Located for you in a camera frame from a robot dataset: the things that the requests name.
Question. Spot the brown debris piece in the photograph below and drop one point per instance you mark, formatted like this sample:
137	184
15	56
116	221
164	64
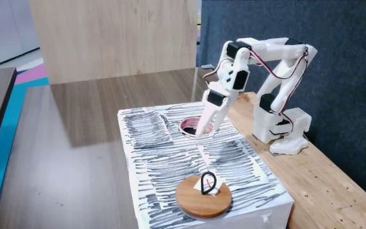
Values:
209	130

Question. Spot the white box with black scribbles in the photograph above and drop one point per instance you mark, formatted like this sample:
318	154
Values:
170	159

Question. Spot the white paper tag red mark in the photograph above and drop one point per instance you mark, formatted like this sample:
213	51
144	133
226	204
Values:
220	186

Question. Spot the round wooden lid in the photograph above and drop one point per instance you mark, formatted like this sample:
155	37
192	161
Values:
199	204

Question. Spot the light wooden panel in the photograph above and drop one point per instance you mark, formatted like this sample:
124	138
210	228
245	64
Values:
113	38

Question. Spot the light wooden plank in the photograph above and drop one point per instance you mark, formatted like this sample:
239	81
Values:
313	191

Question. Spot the dark blue partition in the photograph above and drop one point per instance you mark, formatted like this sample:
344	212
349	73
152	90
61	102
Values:
345	79

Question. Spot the pink floor mat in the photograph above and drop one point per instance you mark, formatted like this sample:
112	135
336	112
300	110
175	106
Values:
32	73

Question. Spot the teal floor mat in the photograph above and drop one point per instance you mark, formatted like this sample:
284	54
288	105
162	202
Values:
2	149

